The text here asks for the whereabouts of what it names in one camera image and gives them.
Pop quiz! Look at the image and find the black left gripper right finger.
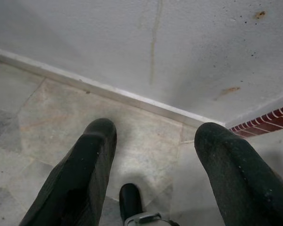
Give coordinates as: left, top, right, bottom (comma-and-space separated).
194, 122, 283, 226

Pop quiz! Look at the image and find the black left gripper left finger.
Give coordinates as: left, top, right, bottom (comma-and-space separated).
18, 118, 118, 226

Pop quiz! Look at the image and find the black and grey robot foot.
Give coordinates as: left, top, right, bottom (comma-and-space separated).
119, 183, 180, 226

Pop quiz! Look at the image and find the red brick pattern strip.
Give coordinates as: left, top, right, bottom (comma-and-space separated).
229, 103, 283, 138

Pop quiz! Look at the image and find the white skirting board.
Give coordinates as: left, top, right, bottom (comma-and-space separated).
0, 46, 227, 129

